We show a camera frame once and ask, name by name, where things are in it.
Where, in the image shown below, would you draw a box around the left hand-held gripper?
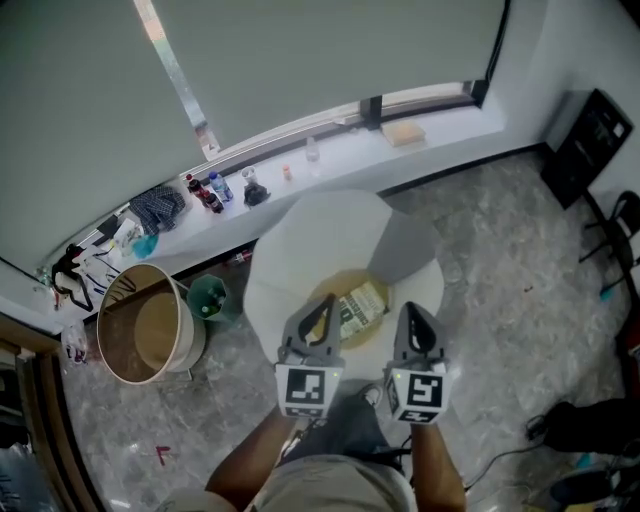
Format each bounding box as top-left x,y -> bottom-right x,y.
274,293 -> 345,419

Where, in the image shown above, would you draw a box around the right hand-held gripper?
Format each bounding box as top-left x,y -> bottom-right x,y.
382,301 -> 455,425

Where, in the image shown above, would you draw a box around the green paperback book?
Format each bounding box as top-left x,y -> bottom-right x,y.
305,280 -> 392,347

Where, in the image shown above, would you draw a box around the person's right forearm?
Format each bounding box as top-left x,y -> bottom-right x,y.
409,422 -> 466,512

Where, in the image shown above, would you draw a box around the person's left forearm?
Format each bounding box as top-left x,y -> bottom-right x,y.
204,407 -> 306,507

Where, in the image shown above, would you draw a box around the person's jeans leg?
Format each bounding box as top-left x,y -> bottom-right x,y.
299,379 -> 401,471

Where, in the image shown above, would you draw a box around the green waste bin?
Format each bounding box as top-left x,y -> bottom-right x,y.
186,273 -> 231,322

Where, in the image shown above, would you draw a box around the black crumpled cloth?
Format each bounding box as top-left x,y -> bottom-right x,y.
243,183 -> 271,207

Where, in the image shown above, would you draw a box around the person's beige shirt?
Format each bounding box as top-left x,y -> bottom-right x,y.
159,453 -> 416,512

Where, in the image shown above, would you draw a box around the blue label water bottle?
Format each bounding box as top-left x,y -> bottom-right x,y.
208,172 -> 235,203

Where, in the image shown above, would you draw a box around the white window sill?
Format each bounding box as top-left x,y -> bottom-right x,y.
0,114 -> 546,336

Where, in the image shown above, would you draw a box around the teal plastic bag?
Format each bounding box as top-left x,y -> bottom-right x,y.
132,234 -> 160,260

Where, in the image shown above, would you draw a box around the plaid shirt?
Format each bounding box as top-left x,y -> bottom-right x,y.
129,185 -> 185,235

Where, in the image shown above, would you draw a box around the yellow flat box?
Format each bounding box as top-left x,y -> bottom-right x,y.
380,119 -> 427,148

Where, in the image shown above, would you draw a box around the white papers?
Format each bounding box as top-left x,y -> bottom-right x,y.
112,222 -> 144,256

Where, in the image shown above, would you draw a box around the black chair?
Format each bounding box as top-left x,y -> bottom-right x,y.
579,190 -> 640,301

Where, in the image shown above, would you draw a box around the clear printed plastic bag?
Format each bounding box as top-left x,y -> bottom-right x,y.
62,324 -> 89,365

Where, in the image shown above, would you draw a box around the black display cabinet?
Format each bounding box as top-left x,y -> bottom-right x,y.
540,88 -> 635,210

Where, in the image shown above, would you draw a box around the dark wooden bench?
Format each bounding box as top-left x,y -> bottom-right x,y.
0,339 -> 101,512

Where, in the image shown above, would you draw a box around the grey roller blind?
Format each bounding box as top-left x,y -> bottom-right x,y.
0,0 -> 207,274
144,0 -> 511,152

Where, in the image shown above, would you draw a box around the black floor cable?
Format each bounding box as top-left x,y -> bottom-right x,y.
464,439 -> 551,491

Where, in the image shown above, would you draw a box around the black window frame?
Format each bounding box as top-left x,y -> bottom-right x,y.
204,79 -> 489,166

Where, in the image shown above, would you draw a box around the black strap bag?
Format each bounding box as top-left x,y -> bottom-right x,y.
52,243 -> 95,314

